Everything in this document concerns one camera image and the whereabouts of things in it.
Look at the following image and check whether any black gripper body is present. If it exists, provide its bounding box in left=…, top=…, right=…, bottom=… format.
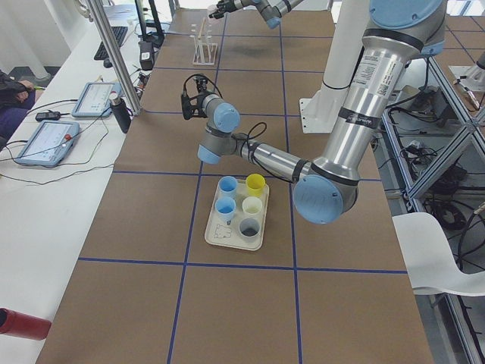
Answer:
left=217, top=0, right=237, bottom=12
left=194, top=86, right=212, bottom=114

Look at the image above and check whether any pink plastic cup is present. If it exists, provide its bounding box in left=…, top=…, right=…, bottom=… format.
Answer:
left=207, top=5, right=217, bottom=19

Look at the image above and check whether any light blue plastic cup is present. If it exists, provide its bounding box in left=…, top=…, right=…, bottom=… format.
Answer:
left=218, top=176, right=238, bottom=199

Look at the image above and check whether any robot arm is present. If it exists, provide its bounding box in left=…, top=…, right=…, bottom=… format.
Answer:
left=183, top=1, right=447, bottom=224
left=208, top=0, right=302, bottom=29

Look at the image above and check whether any yellow plastic cup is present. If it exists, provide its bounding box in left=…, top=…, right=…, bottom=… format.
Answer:
left=246, top=174, right=266, bottom=197

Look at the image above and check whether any pale green plastic cup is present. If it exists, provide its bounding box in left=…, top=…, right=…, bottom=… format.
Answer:
left=242, top=196, right=263, bottom=218

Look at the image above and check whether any grey plastic cup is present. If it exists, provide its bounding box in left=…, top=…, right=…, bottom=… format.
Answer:
left=239, top=218, right=261, bottom=243

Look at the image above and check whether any black water bottle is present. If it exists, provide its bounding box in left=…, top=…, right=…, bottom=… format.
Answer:
left=109, top=91, right=131, bottom=133

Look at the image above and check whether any black keyboard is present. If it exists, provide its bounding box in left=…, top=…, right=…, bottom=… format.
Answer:
left=92, top=25, right=129, bottom=61

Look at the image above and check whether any far blue teach pendant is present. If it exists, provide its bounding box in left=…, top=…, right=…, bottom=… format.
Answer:
left=71, top=82, right=121, bottom=118

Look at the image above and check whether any blue teach pendant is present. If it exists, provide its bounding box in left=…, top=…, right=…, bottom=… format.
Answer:
left=14, top=121, right=80, bottom=168
left=71, top=82, right=121, bottom=118

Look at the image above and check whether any cream plastic tray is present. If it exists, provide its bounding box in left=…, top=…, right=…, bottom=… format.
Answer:
left=205, top=180, right=270, bottom=251

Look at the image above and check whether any black handheld device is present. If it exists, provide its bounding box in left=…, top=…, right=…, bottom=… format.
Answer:
left=35, top=111, right=62, bottom=122

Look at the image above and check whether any near blue teach pendant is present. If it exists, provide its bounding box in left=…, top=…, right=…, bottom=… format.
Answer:
left=14, top=121, right=80, bottom=168

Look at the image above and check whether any person in black jacket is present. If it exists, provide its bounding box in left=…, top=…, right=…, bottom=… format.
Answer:
left=1, top=71, right=36, bottom=141

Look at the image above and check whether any white chair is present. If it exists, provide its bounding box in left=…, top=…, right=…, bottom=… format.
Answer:
left=393, top=212, right=484, bottom=297

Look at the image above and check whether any red water bottle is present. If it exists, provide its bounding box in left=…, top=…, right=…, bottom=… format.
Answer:
left=1, top=308, right=52, bottom=340

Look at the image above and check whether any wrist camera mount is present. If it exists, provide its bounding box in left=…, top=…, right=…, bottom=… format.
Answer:
left=181, top=74, right=207, bottom=120

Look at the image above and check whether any white wire cup rack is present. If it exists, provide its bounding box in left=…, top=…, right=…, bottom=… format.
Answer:
left=190, top=17, right=218, bottom=66

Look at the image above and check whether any aluminium frame post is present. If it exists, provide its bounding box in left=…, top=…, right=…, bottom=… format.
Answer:
left=87, top=0, right=141, bottom=116

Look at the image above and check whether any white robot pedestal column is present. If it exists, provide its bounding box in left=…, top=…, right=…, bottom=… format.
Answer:
left=299, top=0, right=370, bottom=133

